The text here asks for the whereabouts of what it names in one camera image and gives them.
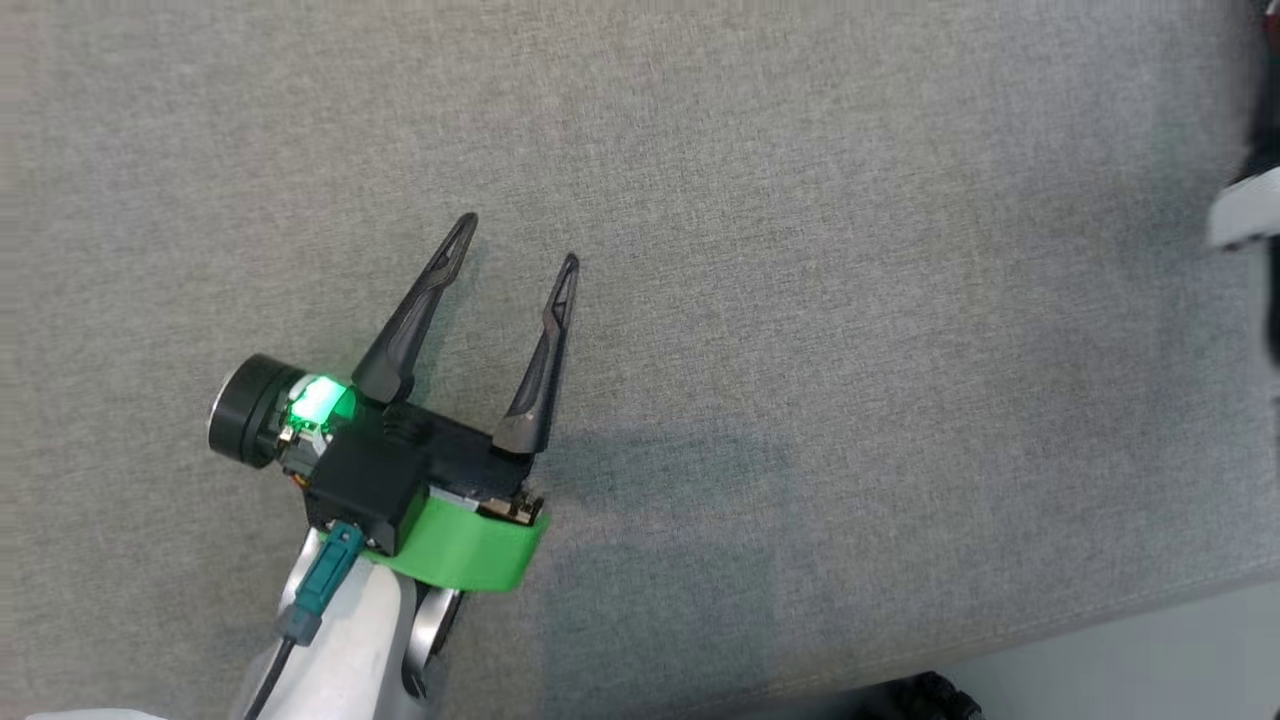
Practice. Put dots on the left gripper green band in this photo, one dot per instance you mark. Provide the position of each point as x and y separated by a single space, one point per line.
470 545

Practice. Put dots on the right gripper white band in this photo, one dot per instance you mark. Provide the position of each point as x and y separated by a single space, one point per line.
1250 210

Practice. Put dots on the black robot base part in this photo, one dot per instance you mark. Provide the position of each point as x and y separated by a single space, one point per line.
920 700

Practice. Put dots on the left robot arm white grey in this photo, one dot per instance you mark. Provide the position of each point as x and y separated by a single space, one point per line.
370 650

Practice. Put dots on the white robot torso edge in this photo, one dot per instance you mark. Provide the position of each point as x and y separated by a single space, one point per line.
95 715

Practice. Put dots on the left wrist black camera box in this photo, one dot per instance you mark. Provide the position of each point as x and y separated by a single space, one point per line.
365 490

